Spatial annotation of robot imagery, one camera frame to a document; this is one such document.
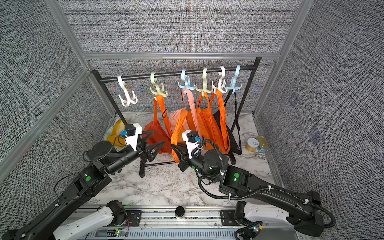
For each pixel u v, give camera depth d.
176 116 0.79
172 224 0.73
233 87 0.67
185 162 0.51
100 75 0.53
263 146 0.95
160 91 0.64
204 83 0.63
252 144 0.95
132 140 0.48
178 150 0.52
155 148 0.53
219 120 0.74
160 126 0.80
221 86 0.67
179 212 0.66
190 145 0.47
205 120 0.82
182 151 0.50
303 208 0.40
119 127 1.00
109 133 1.02
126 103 0.62
